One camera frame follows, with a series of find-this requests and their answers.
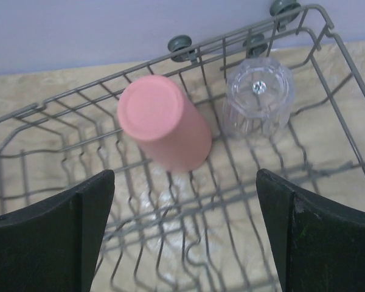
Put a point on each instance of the pink tumbler cup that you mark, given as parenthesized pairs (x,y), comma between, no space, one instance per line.
(157,114)

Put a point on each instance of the clear glass cup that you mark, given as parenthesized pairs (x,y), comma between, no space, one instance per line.
(260,95)

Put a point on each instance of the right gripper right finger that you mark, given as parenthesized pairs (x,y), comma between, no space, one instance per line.
(317,244)

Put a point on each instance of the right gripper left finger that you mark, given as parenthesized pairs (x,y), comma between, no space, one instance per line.
(54,244)

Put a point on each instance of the grey wire dish rack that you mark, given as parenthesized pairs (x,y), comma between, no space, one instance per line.
(198,231)

